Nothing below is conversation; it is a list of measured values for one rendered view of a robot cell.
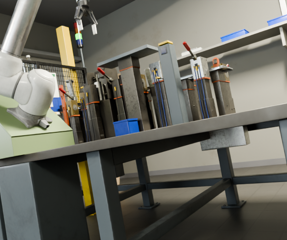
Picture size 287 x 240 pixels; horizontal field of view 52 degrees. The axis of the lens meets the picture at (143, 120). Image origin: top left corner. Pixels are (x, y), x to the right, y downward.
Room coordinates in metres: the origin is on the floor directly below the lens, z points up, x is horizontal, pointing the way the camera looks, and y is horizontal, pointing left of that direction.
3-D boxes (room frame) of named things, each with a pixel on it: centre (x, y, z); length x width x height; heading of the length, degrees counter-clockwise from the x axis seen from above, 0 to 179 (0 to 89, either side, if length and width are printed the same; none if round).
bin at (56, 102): (2.54, 0.83, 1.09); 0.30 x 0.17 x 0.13; 138
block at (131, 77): (1.71, 0.03, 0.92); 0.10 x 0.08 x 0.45; 57
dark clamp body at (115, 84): (1.92, 0.12, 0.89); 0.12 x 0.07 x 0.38; 147
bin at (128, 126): (1.64, 0.10, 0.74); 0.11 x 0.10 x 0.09; 57
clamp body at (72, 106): (2.22, 0.52, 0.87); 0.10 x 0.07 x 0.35; 147
